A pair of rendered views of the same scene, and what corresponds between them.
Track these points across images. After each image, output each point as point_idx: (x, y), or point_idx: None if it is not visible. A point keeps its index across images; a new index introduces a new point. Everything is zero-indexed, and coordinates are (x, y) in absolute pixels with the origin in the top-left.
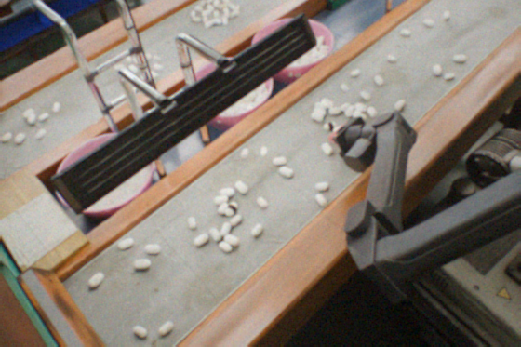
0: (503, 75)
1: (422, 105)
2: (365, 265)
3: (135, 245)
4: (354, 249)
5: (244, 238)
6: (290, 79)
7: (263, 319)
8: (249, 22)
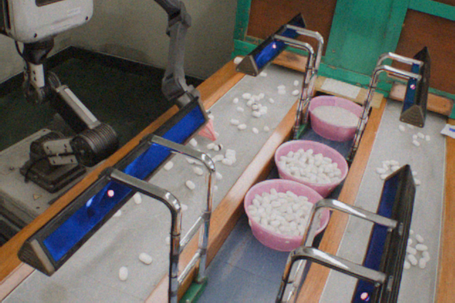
0: (78, 190)
1: None
2: (183, 2)
3: (291, 94)
4: (186, 12)
5: (240, 100)
6: None
7: (215, 75)
8: (352, 240)
